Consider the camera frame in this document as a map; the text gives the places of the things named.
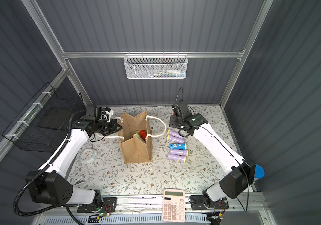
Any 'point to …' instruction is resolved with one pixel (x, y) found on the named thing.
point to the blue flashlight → (178, 146)
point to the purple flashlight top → (171, 132)
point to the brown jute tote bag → (135, 150)
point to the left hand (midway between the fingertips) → (122, 127)
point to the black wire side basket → (43, 125)
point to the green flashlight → (138, 136)
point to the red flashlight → (143, 134)
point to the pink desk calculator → (173, 206)
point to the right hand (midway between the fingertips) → (175, 120)
